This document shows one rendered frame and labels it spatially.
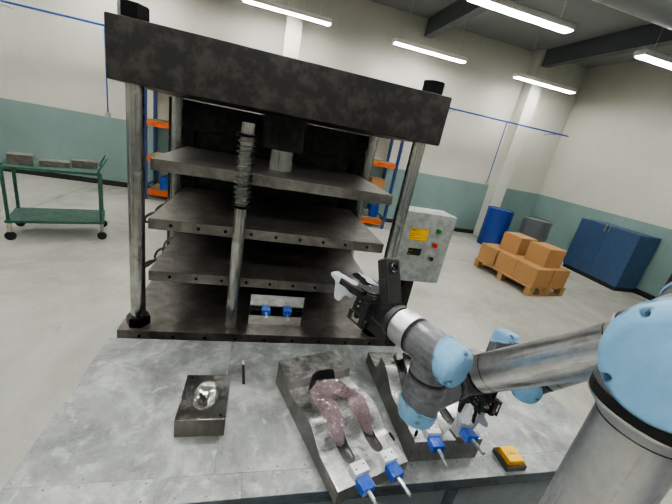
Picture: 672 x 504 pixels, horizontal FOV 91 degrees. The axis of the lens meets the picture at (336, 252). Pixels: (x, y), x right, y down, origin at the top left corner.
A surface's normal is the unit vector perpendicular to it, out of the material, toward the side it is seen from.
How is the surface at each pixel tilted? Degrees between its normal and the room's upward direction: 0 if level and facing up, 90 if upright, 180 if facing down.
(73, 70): 90
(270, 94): 90
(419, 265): 90
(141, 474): 0
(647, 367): 82
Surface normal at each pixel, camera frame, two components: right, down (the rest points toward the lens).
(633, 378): -0.78, -0.08
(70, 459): 0.18, -0.93
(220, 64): 0.20, 0.36
